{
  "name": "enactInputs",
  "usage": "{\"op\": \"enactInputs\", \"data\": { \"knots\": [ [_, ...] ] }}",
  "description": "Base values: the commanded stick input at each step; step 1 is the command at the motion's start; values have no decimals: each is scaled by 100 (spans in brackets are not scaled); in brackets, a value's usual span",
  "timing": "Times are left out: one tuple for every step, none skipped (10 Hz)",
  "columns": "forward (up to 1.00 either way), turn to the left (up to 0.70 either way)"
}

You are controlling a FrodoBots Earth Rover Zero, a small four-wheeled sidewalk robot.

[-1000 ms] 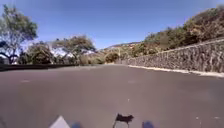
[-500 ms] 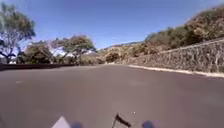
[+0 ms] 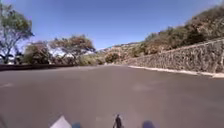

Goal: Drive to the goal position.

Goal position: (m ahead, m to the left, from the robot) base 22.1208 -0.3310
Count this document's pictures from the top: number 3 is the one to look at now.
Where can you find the low green bush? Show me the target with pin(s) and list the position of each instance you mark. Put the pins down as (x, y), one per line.
(90, 60)

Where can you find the grey asphalt road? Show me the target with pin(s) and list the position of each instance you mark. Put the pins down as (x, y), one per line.
(100, 93)

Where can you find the wide-crowned tree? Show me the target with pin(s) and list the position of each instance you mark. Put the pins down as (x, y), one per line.
(75, 43)

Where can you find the robot's own part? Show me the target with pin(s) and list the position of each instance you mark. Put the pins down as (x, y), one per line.
(61, 123)
(117, 122)

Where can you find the pale kerb strip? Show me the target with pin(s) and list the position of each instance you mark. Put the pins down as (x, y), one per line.
(180, 71)

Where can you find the round green bush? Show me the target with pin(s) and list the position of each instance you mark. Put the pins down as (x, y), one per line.
(36, 53)

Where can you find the bushes on hillside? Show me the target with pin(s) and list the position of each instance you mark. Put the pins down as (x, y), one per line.
(200, 28)

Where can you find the tall green tree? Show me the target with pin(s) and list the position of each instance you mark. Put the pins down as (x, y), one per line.
(13, 28)

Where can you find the grey stone wall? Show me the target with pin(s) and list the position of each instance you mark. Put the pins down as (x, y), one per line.
(190, 56)

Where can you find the low dark wall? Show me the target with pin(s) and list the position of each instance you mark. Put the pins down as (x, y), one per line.
(30, 67)

